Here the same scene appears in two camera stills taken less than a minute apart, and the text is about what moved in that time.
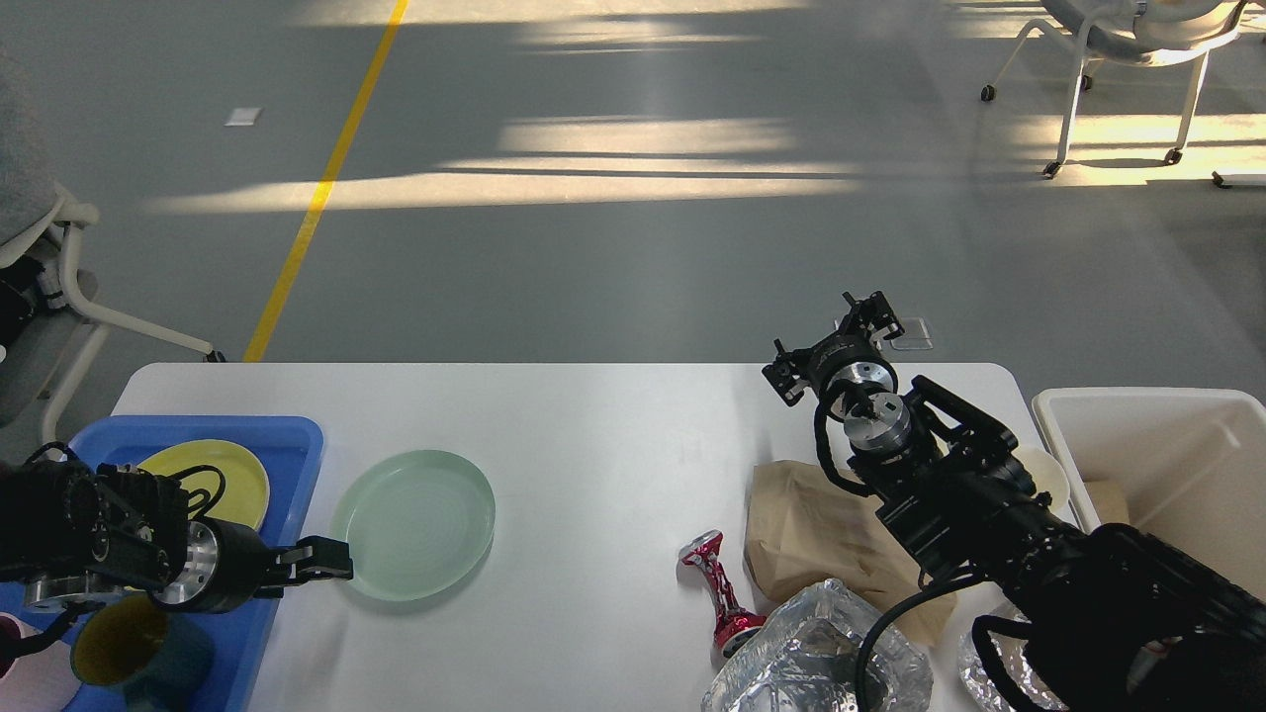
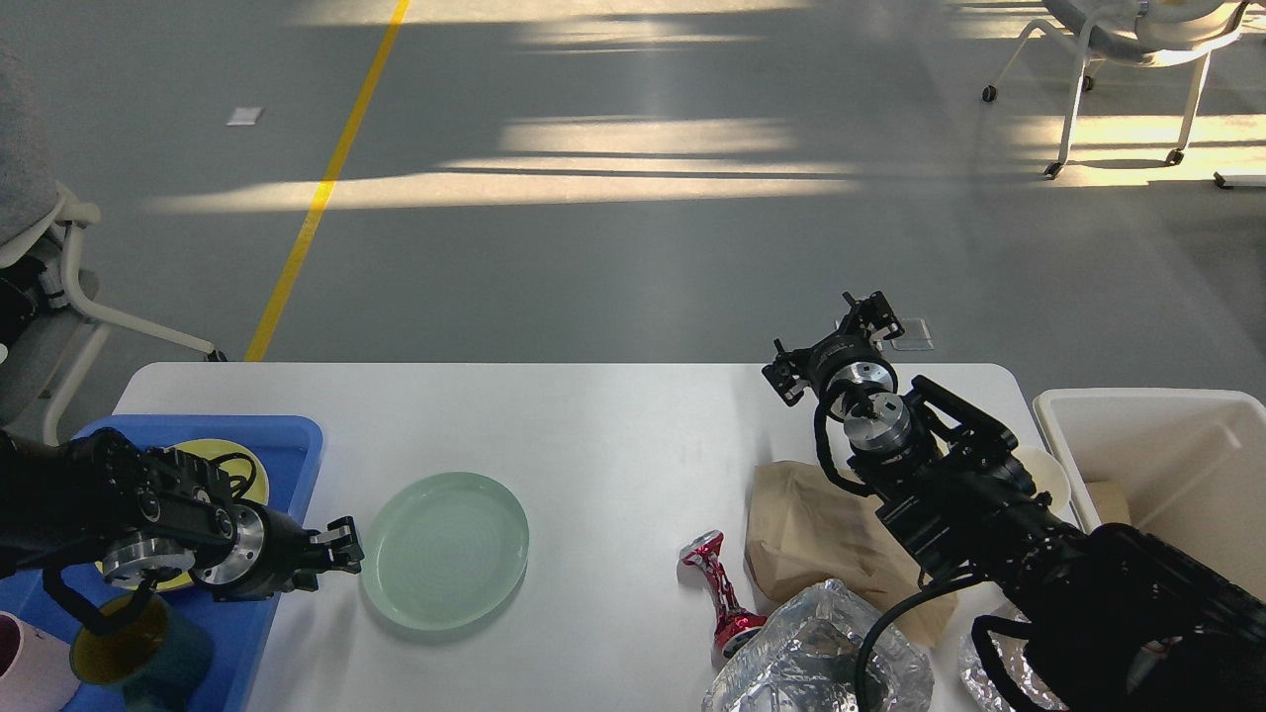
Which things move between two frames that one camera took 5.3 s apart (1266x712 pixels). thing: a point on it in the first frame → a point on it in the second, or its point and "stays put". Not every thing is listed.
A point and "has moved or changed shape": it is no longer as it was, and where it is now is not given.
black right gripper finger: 782,377 stays put
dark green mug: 153,657 stays put
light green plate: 415,522 has moved or changed shape
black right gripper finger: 873,315 stays put
